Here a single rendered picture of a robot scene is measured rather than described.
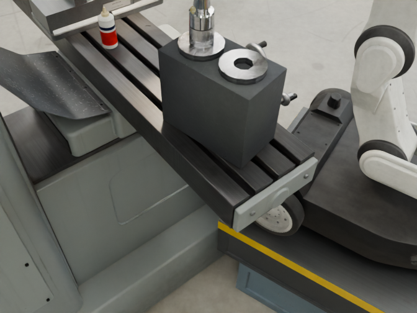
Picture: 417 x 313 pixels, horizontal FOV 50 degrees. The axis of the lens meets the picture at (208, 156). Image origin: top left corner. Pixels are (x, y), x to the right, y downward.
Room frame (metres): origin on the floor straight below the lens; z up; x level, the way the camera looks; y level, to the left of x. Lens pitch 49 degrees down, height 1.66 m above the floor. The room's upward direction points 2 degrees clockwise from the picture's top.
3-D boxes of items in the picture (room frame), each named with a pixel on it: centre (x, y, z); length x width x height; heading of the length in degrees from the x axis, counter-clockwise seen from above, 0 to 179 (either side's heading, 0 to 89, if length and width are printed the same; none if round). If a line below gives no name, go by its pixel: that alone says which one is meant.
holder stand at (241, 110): (0.69, -0.02, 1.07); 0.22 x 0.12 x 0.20; 51
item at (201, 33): (0.72, 0.02, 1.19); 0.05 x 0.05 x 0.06
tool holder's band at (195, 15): (0.72, 0.02, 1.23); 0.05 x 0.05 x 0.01
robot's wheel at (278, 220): (0.80, -0.21, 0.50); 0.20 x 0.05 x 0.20; 59
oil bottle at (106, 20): (0.98, 0.27, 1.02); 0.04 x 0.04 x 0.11
